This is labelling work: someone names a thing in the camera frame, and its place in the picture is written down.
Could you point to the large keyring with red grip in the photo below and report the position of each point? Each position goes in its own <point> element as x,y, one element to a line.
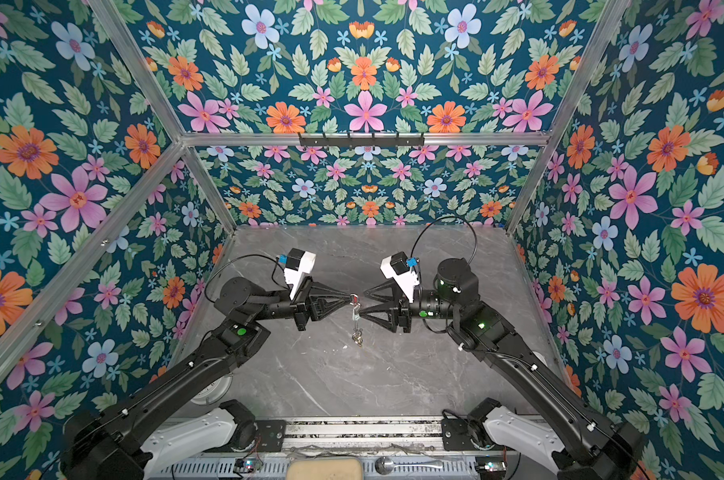
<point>356,307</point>

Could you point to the bunch of keys yellow tag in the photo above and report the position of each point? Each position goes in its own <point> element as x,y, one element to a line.
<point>357,334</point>

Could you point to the aluminium frame bar left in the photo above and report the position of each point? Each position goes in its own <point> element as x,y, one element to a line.
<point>21,336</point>

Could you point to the black hook rack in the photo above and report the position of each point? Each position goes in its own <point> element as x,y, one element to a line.
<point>349,140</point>

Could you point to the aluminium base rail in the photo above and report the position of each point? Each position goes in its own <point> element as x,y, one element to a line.
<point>392,435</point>

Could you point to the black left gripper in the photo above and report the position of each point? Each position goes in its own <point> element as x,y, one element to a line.
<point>316,295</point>

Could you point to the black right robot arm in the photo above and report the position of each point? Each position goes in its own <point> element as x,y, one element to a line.
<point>479,329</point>

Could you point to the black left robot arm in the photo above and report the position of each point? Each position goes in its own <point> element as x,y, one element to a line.
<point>133,439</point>

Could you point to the aluminium frame horizontal bar back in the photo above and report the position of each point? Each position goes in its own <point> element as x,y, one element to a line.
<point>264,140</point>

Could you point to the aluminium frame corner post right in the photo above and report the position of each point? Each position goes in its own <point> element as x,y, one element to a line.
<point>606,27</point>

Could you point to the beige pad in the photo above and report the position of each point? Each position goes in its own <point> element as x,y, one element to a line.
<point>325,469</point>

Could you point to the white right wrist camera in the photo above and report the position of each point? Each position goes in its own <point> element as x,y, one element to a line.
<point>401,268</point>

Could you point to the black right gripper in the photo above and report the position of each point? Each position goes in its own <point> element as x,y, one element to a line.
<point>403,314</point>

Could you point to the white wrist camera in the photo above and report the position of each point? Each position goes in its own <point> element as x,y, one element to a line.
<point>298,265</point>
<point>401,268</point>

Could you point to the aluminium frame corner post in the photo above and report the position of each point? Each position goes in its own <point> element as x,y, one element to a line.
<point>117,30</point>
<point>606,27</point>

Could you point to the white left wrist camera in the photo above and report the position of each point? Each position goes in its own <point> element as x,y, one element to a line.
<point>298,265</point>

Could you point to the aluminium frame corner post left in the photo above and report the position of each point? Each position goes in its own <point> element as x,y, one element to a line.
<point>117,30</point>

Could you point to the metal spoon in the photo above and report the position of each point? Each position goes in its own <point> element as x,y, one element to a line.
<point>388,465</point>

